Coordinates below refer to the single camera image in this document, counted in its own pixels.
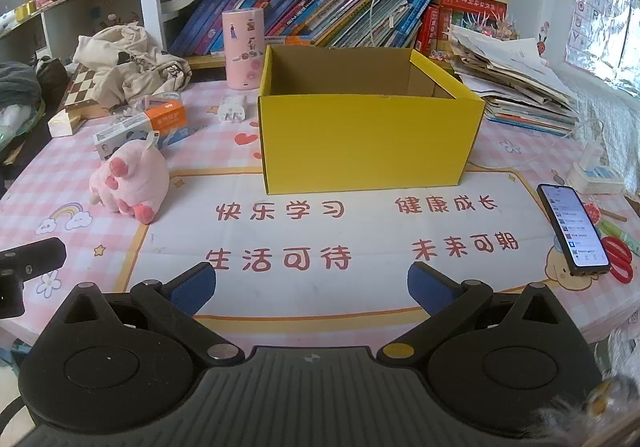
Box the row of colourful books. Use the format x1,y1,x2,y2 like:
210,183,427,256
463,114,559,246
169,0,436,58

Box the small orange white box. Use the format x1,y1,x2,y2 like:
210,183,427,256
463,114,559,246
265,34,316,47

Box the stack of papers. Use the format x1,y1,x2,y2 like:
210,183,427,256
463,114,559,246
447,24,583,138

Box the pink plush toy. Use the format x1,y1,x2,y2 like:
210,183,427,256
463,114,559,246
89,134,171,226

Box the white power adapter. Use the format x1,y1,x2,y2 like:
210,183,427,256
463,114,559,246
218,96,248,124

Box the wooden chessboard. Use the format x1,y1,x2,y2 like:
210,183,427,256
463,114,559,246
57,62,118,120

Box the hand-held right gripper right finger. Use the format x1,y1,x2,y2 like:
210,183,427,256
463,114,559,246
376,261,583,368

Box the black smartphone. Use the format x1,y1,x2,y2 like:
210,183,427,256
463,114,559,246
536,184,612,276

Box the green clear plastic bag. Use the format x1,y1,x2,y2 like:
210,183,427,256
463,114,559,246
0,102,51,153

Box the pink cylindrical container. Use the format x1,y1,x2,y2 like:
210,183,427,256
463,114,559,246
221,8,265,90

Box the red scissors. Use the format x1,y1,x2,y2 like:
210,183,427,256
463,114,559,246
600,236,635,285

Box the white wooden block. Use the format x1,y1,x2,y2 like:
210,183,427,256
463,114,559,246
47,110,88,137

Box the thick red book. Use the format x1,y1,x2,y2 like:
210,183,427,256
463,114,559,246
415,0,508,55

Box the orange white toothpaste box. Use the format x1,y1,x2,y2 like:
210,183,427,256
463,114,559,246
93,104,201,162

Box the beige cloth bag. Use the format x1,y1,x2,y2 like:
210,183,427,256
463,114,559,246
72,24,192,109

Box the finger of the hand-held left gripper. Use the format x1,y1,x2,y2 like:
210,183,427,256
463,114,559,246
0,237,67,278
0,276,26,319

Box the green pen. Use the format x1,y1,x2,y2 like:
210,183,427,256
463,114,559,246
597,220,640,255

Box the dark brown bag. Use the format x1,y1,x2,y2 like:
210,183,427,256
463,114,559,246
35,56,71,113

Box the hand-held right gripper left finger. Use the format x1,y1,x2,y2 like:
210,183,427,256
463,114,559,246
47,261,246,368

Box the pink checked desktop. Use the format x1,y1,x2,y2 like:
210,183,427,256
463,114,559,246
0,70,640,363

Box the yellow cardboard box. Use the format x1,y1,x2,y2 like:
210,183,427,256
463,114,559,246
257,44,487,195

